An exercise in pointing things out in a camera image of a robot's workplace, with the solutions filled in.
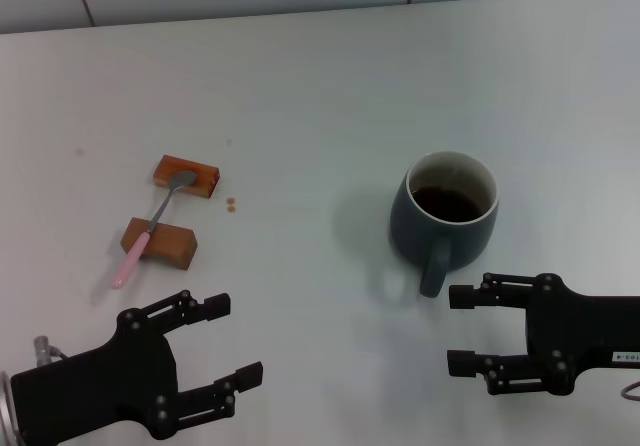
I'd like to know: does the dark coffee liquid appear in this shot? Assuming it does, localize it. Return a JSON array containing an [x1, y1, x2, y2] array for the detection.
[[412, 185, 484, 223]]

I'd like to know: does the brown arched wooden block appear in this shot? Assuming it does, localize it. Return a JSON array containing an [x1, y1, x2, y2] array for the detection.
[[120, 216, 198, 271]]

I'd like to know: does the pink handled metal spoon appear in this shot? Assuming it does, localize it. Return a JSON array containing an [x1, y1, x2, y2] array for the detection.
[[110, 169, 197, 291]]

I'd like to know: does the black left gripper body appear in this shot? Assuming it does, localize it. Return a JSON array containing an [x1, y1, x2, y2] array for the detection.
[[10, 309, 180, 446]]

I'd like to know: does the dark grey ceramic mug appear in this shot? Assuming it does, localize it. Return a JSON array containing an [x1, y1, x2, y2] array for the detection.
[[389, 151, 500, 298]]

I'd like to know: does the left wrist cable with plug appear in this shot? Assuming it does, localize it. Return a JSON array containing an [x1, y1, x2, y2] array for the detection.
[[33, 335, 70, 367]]

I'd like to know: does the stained flat wooden block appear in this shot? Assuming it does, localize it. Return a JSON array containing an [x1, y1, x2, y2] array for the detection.
[[151, 154, 221, 201]]

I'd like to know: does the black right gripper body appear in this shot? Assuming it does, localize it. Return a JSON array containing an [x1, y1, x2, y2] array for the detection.
[[524, 272, 640, 396]]

